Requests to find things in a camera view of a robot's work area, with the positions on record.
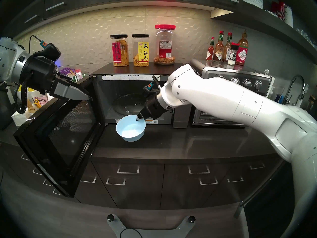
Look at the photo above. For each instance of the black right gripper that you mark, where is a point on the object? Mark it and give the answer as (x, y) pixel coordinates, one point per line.
(153, 107)

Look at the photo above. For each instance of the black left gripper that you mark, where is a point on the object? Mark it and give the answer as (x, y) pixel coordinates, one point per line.
(39, 71)

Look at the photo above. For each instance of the light blue bowl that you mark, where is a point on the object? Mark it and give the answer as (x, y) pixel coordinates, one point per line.
(130, 132)

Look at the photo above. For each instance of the black glass microwave door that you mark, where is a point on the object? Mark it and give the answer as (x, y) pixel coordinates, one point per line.
(59, 140)

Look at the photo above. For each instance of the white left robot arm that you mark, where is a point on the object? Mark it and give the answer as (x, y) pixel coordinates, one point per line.
(10, 61)

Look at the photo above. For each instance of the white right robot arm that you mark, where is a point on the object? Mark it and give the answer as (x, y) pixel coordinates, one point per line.
(235, 101)

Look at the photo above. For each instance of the purple snack bag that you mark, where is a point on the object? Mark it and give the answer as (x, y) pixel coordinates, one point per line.
(65, 72)

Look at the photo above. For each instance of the colourful sachet packets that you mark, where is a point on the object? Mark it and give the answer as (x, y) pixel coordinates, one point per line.
(78, 75)

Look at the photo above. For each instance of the pink Korean snack pack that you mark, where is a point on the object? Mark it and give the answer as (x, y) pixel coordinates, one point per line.
(40, 101)

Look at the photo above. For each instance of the brown paper snack bag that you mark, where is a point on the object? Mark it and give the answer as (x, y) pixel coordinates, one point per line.
(30, 107)

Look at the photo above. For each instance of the snack jar with red label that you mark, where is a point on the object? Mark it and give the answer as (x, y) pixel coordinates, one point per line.
(120, 54)

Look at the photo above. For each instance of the snack jar with yellow label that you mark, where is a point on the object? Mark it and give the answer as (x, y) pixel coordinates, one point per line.
(140, 54)

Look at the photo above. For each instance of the black coffee machine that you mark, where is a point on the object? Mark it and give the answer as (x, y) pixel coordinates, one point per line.
(5, 108)

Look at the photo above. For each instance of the dark wood drawer cabinet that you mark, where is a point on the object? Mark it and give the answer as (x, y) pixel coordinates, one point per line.
(148, 190)

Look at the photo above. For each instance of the clear jar with red lid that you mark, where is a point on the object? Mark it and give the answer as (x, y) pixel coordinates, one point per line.
(164, 49)

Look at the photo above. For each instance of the small red Tabasco bottle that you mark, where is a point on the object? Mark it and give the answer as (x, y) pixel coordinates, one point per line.
(210, 54)

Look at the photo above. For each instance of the orange-brown Tabasco bottle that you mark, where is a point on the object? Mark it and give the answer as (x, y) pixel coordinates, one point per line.
(218, 54)

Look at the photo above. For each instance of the black base knob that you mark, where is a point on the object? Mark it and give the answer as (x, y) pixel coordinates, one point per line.
(191, 219)
(110, 218)

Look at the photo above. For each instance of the green Tabasco bottle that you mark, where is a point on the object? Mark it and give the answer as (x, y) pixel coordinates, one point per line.
(226, 51)

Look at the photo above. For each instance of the white shaker with red cap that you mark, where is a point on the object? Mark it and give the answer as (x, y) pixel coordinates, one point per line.
(232, 56)

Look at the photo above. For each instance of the stainless steel toaster oven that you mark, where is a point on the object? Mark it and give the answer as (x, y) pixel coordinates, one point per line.
(247, 77)

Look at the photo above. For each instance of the large Tabasco bottle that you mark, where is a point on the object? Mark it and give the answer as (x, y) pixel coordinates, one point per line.
(242, 55)

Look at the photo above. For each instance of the yellowish clear soap bottle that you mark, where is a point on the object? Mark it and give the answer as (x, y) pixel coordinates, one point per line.
(270, 92)

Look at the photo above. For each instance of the blue dish soap bottle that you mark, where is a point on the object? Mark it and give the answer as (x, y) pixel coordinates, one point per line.
(280, 99)

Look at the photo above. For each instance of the black dishwasher front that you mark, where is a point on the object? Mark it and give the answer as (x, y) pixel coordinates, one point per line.
(267, 210)

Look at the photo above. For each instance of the chrome kitchen faucet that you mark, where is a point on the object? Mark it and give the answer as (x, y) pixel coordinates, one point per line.
(298, 76)

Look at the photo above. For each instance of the stack of red cups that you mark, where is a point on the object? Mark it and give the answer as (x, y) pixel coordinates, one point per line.
(279, 10)

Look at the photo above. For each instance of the stack of white cups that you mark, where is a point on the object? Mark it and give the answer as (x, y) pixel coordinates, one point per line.
(288, 16)

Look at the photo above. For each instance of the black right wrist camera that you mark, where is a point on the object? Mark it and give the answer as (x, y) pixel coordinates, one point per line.
(151, 88)

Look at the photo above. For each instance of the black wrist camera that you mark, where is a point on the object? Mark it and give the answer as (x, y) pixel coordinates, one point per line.
(49, 52)
(151, 88)

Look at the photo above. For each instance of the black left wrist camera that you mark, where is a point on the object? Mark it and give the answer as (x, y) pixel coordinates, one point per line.
(49, 52)

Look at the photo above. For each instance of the dark wooden wall shelf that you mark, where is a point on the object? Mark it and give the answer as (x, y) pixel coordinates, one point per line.
(260, 21)

